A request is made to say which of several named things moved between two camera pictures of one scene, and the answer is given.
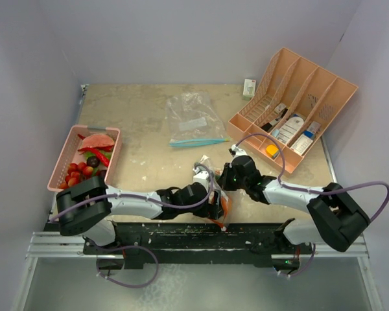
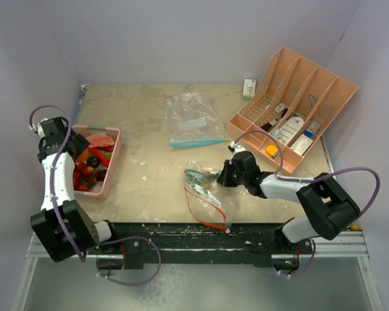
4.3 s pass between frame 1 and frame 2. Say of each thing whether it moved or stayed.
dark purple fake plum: stayed
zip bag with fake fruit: stayed
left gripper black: moved
